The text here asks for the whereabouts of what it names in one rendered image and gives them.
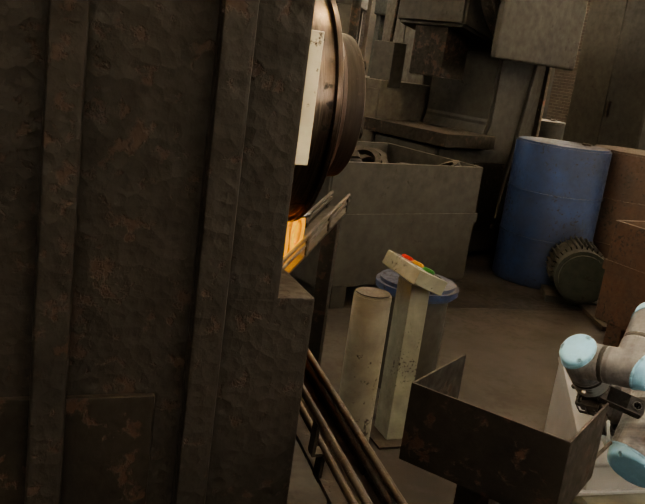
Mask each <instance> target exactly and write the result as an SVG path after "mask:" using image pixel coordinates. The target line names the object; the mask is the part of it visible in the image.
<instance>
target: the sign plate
mask: <svg viewBox="0 0 645 504"><path fill-rule="evenodd" d="M324 34H325V33H324V31H317V30H312V31H311V39H310V47H309V55H308V63H307V71H306V79H305V87H304V95H303V103H302V111H301V119H300V127H299V135H298V143H297V151H296V159H295V165H308V161H309V159H310V158H309V150H310V143H311V135H312V127H313V119H314V112H315V104H316V96H317V88H318V81H319V73H320V65H321V57H322V50H323V42H324V41H325V36H324Z"/></svg>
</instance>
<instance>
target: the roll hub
mask: <svg viewBox="0 0 645 504"><path fill-rule="evenodd" d="M342 36H343V41H344V45H345V51H346V57H347V69H348V92H347V105H346V113H345V120H344V125H343V130H342V135H341V139H340V142H339V146H338V149H337V152H336V155H335V158H334V160H333V162H332V165H331V167H330V169H329V171H328V173H327V176H336V175H338V174H339V173H340V172H341V171H342V170H343V169H344V168H345V167H346V166H347V164H348V163H349V161H350V159H351V157H352V155H353V153H354V150H355V148H356V145H357V142H358V139H359V135H360V131H361V127H362V122H363V116H364V109H365V97H366V78H365V68H364V62H363V57H362V54H361V51H360V48H359V46H358V44H357V42H356V41H355V39H354V38H353V37H352V36H350V35H348V34H342Z"/></svg>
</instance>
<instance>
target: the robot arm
mask: <svg viewBox="0 0 645 504"><path fill-rule="evenodd" d="M559 355H560V358H561V363H562V365H563V366H564V367H565V369H566V371H567V373H568V375H569V378H570V380H571V382H572V385H571V387H572V389H575V390H576V391H577V392H578V393H577V396H576V401H575V405H576V407H577V409H578V411H579V413H584V414H588V415H592V416H594V415H595V414H596V413H597V412H598V411H599V410H600V409H601V408H602V407H603V406H604V405H605V404H606V403H609V407H608V411H607V415H606V419H605V424H604V428H603V432H602V436H601V440H602V442H603V445H604V446H605V445H606V444H607V443H608V442H609V441H612V443H613V444H612V445H610V446H609V449H608V453H607V460H608V463H609V465H610V466H611V468H612V469H613V470H614V471H615V472H616V473H617V474H618V475H619V476H621V477H622V478H623V479H625V480H626V481H628V482H630V483H632V484H634V485H636V486H639V487H641V488H645V302H644V303H641V304H640V305H639V306H638V307H637V308H636V310H635V312H634V313H633V314H632V316H631V320H630V322H629V325H628V327H627V329H626V332H625V334H624V336H623V338H622V340H621V342H620V344H619V347H614V346H607V345H602V344H597V343H596V342H595V340H594V339H593V338H591V337H590V336H588V335H585V334H576V335H573V336H570V337H569V338H567V339H566V340H565V341H564V342H563V343H562V345H561V347H560V350H559ZM578 397H579V398H578ZM578 406H580V407H581V409H582V410H580V409H579V407H578ZM583 410H585V411H583ZM610 435H611V436H613V438H612V440H610Z"/></svg>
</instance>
